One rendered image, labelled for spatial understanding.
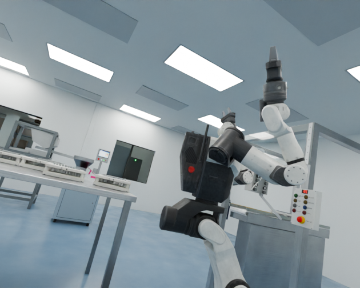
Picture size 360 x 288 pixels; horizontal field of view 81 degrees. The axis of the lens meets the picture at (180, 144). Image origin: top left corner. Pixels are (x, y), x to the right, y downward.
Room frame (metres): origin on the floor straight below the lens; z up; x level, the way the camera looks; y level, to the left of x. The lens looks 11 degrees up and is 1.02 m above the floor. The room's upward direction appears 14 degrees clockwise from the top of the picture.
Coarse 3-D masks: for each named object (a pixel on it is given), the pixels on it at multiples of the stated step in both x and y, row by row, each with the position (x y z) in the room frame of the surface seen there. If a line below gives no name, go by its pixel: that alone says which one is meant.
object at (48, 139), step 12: (12, 132) 3.85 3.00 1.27; (36, 132) 4.07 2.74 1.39; (48, 132) 4.12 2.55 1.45; (48, 144) 4.18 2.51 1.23; (36, 156) 4.06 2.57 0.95; (48, 156) 4.14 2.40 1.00; (72, 156) 4.44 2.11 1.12; (0, 180) 4.36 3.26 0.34; (12, 192) 4.47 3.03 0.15; (24, 192) 4.59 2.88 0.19; (36, 192) 4.17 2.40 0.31
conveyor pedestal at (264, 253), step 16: (240, 224) 2.45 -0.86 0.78; (240, 240) 2.42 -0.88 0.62; (256, 240) 2.34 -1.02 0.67; (272, 240) 2.42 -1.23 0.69; (288, 240) 2.50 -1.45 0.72; (320, 240) 2.70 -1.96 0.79; (240, 256) 2.38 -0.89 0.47; (256, 256) 2.35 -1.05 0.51; (272, 256) 2.43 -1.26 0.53; (288, 256) 2.51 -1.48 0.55; (320, 256) 2.71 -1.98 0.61; (256, 272) 2.36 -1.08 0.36; (272, 272) 2.44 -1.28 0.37; (288, 272) 2.53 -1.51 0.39; (320, 272) 2.72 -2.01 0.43
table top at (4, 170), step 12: (0, 168) 1.13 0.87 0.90; (12, 168) 1.28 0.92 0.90; (24, 168) 1.48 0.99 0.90; (24, 180) 1.14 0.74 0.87; (36, 180) 1.16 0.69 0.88; (48, 180) 1.18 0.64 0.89; (60, 180) 1.26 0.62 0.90; (72, 180) 1.44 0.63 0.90; (84, 180) 1.70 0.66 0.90; (84, 192) 1.25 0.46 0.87; (96, 192) 1.27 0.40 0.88; (108, 192) 1.29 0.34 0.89; (120, 192) 1.41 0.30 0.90
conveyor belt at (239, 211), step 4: (232, 208) 2.44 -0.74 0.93; (236, 208) 2.40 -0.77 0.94; (236, 212) 2.37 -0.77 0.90; (240, 212) 2.30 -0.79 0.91; (244, 212) 2.25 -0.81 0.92; (248, 212) 2.25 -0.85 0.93; (252, 212) 2.29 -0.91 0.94; (268, 216) 2.35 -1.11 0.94; (284, 220) 2.43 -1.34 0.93; (288, 220) 2.50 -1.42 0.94; (324, 228) 2.76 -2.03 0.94
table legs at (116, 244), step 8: (104, 208) 2.31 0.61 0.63; (128, 208) 1.36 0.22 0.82; (104, 216) 2.31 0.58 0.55; (120, 216) 1.38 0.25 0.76; (120, 224) 1.35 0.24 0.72; (120, 232) 1.36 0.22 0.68; (96, 240) 2.31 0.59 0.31; (120, 240) 1.36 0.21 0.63; (96, 248) 2.32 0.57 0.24; (112, 248) 1.36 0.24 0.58; (112, 256) 1.36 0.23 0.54; (88, 264) 2.31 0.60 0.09; (112, 264) 1.36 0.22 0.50; (88, 272) 2.31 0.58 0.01; (112, 272) 1.36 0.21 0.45; (104, 280) 1.35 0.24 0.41
